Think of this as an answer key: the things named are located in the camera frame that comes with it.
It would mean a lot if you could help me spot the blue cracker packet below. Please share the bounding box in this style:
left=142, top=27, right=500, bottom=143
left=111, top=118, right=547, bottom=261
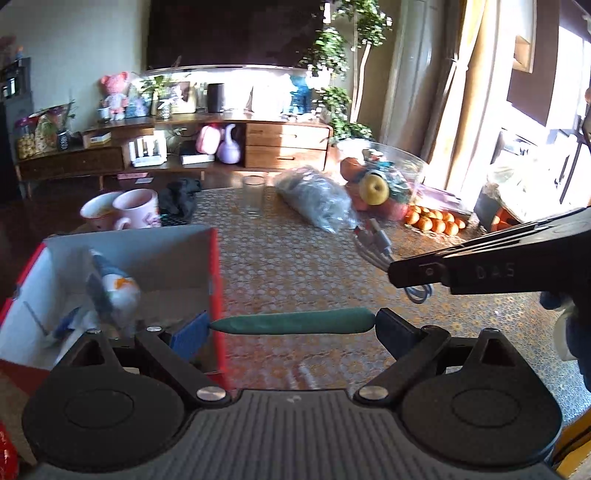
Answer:
left=44, top=306, right=96, bottom=347

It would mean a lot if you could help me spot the clear drinking glass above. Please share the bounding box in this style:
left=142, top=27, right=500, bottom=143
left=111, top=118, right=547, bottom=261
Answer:
left=242, top=175, right=266, bottom=217

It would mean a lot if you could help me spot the pink bag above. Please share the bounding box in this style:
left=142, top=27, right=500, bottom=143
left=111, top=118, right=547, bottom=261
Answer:
left=195, top=124, right=221, bottom=155

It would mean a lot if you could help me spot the black cloth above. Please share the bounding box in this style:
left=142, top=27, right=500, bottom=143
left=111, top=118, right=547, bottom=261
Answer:
left=158, top=178, right=201, bottom=221

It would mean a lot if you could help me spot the black speaker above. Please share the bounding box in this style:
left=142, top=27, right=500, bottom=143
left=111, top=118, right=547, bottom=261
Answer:
left=206, top=83, right=224, bottom=113

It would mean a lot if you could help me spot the snack jar with purple lid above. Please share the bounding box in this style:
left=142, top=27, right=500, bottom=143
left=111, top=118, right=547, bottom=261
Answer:
left=15, top=117, right=36, bottom=160

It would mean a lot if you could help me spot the wall television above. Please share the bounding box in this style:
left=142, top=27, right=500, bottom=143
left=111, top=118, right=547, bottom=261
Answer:
left=146, top=0, right=325, bottom=70

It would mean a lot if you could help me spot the clear fruit bowl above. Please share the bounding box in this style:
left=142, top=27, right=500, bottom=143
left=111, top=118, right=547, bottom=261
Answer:
left=338, top=139, right=427, bottom=222

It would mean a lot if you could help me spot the red cardboard box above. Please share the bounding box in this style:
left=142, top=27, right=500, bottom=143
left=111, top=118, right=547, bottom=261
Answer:
left=1, top=225, right=228, bottom=394

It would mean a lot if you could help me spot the potted tree plant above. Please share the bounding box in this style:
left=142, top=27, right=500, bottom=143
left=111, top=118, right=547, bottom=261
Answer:
left=300, top=0, right=393, bottom=142

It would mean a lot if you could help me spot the clear plastic bag of contents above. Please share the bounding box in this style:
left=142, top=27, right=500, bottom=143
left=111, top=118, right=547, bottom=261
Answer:
left=274, top=166, right=358, bottom=233

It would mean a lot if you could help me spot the purple vase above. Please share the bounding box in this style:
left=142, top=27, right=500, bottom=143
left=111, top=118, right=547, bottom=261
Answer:
left=216, top=124, right=242, bottom=165

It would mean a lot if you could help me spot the dark tall cabinet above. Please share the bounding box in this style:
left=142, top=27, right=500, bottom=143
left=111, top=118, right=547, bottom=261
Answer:
left=0, top=57, right=34, bottom=205

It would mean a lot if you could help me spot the white dotted bowl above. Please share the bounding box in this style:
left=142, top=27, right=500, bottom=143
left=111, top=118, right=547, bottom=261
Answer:
left=79, top=191, right=122, bottom=231

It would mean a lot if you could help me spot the pink mug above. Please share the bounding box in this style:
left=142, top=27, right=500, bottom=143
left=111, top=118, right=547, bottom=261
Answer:
left=112, top=189, right=161, bottom=230

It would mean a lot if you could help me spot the white usb cable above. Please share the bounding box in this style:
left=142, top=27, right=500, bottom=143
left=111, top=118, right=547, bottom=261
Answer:
left=351, top=217, right=435, bottom=304

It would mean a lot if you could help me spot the wooden tv sideboard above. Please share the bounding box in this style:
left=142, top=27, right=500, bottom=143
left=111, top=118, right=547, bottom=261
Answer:
left=16, top=113, right=332, bottom=191

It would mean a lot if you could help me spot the pink teddy bear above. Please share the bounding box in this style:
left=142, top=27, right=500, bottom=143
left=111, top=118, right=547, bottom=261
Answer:
left=100, top=71, right=129, bottom=121

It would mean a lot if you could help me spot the grey white plastic bag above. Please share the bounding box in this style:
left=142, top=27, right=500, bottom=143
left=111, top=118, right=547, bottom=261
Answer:
left=85, top=249, right=141, bottom=336

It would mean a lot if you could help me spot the black remote control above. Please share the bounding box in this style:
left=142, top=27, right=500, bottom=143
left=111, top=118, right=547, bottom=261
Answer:
left=160, top=214, right=190, bottom=227

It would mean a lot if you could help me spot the yellow apple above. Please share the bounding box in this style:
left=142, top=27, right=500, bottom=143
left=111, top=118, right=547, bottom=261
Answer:
left=359, top=172, right=390, bottom=206

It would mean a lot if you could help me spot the pile of tangerines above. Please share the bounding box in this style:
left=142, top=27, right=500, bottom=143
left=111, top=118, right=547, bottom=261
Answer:
left=404, top=205, right=469, bottom=237

